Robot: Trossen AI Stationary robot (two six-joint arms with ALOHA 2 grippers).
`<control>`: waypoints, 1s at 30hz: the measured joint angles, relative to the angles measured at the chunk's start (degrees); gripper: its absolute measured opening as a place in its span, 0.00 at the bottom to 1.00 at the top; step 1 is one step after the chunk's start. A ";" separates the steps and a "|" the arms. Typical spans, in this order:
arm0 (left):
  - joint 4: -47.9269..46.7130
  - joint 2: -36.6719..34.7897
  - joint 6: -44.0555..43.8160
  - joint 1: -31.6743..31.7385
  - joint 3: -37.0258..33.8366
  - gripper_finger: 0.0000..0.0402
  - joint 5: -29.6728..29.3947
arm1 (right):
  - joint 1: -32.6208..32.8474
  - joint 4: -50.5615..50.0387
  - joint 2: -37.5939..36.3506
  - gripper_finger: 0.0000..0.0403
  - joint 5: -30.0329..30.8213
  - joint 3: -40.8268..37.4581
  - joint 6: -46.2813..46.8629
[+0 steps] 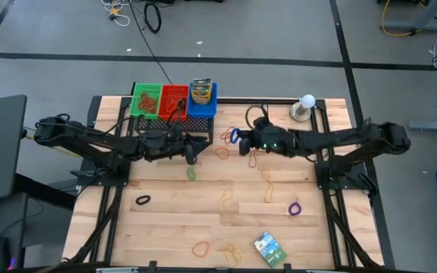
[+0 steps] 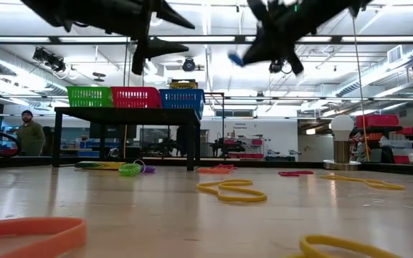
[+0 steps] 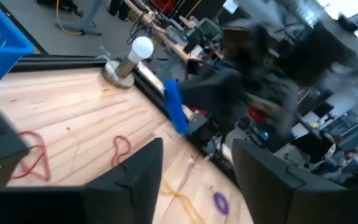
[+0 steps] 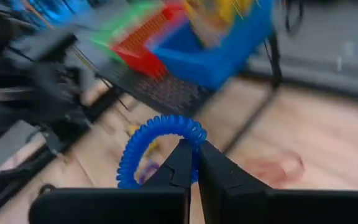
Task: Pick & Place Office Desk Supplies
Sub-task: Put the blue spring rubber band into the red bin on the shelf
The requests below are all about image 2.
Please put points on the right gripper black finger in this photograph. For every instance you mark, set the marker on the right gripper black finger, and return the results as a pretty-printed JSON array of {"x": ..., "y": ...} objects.
[
  {"x": 278, "y": 50},
  {"x": 265, "y": 21}
]

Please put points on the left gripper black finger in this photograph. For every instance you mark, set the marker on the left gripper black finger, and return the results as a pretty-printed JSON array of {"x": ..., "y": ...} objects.
[
  {"x": 160, "y": 48},
  {"x": 167, "y": 12}
]

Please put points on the blue spiral wrist coil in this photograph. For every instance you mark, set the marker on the blue spiral wrist coil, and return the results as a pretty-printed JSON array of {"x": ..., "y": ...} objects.
[{"x": 235, "y": 59}]

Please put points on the blue plastic basket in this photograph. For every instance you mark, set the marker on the blue plastic basket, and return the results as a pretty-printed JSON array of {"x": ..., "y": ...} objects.
[{"x": 181, "y": 98}]

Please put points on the red plastic basket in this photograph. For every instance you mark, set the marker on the red plastic basket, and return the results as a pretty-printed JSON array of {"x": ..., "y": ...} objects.
[{"x": 135, "y": 97}]

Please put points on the green plastic basket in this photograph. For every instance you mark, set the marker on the green plastic basket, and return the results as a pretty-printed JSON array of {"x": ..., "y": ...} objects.
[{"x": 90, "y": 97}]

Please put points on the green spiral wrist coil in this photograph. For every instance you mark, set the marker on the green spiral wrist coil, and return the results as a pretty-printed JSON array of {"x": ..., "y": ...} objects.
[{"x": 129, "y": 169}]

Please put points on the yellow rubber band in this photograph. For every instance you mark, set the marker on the yellow rubber band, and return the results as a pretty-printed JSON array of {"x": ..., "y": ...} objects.
[
  {"x": 242, "y": 199},
  {"x": 400, "y": 186},
  {"x": 307, "y": 247}
]

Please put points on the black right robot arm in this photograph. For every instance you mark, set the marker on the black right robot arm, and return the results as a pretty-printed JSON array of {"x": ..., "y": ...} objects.
[{"x": 359, "y": 5}]

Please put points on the black background robot arm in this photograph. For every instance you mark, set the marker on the black background robot arm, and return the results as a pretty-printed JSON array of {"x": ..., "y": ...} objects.
[{"x": 228, "y": 146}]

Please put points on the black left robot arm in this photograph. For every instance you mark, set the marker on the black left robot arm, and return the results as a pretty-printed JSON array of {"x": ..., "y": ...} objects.
[{"x": 56, "y": 9}]

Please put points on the black horizontal rig beam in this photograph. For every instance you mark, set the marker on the black horizontal rig beam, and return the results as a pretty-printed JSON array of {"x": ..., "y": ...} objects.
[{"x": 210, "y": 39}]

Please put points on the black table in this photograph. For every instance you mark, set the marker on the black table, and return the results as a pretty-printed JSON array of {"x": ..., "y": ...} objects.
[{"x": 127, "y": 115}]

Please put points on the white air vent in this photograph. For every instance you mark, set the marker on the white air vent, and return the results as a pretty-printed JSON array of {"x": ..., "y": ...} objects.
[{"x": 394, "y": 54}]

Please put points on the white bulb table lamp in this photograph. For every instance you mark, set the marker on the white bulb table lamp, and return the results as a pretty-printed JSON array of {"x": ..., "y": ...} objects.
[{"x": 342, "y": 127}]

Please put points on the purple spiral wrist coil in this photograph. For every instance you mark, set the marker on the purple spiral wrist coil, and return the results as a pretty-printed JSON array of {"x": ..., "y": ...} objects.
[{"x": 150, "y": 169}]

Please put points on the large red storage bin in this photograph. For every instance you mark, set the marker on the large red storage bin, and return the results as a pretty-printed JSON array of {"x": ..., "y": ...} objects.
[{"x": 376, "y": 121}]

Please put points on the orange rubber band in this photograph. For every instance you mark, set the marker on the orange rubber band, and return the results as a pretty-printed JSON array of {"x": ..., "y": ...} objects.
[
  {"x": 213, "y": 171},
  {"x": 74, "y": 236}
]

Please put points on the small red storage bin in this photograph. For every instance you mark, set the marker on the small red storage bin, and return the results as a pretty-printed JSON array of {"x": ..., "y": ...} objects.
[{"x": 405, "y": 131}]

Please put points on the black metal frame stand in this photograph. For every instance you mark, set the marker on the black metal frame stand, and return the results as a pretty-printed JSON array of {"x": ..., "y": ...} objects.
[{"x": 221, "y": 107}]

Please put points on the black aluminium table frame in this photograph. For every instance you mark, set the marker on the black aluminium table frame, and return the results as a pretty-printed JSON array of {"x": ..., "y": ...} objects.
[{"x": 264, "y": 164}]

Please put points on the silver ventilation duct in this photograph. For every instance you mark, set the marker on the silver ventilation duct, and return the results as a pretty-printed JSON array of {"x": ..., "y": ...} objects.
[{"x": 9, "y": 66}]

